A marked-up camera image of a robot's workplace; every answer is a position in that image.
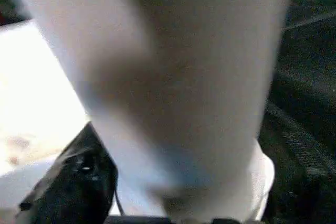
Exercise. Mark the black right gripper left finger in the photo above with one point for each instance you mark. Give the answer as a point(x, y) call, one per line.
point(79, 182)

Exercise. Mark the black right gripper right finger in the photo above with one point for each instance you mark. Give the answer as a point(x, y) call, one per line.
point(304, 198)

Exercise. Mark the white plastic table leg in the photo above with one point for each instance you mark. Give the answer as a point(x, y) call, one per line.
point(178, 77)

